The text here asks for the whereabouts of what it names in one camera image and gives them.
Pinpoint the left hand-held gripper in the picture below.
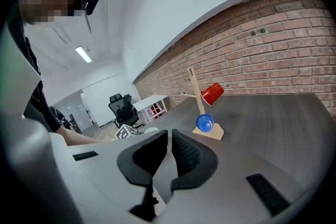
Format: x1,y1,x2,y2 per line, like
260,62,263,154
114,124,139,141

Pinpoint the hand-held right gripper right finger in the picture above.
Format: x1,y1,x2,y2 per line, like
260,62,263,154
157,128,308,224

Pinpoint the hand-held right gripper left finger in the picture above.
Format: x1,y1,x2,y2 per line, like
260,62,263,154
68,130,169,222

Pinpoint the blue plastic cup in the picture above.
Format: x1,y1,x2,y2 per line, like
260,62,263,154
196,114,215,133

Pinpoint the wooden cup tree stand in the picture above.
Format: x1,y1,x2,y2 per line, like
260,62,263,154
180,67,225,141

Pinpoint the red plastic cup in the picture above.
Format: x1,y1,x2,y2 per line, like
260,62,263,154
201,82,225,106

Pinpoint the person's left forearm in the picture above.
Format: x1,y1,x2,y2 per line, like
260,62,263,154
56,125,112,146

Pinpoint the black office chair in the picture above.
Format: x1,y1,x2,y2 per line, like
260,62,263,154
108,93,144,129

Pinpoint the white wooden chair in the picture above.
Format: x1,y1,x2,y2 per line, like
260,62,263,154
150,102,166,119

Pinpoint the small white table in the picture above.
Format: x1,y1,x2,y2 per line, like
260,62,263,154
133,94,169,124

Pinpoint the ceiling light panel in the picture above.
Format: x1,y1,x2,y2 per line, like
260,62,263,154
75,46,93,63

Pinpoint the black head-worn camera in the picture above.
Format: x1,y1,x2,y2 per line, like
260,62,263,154
83,0,101,35

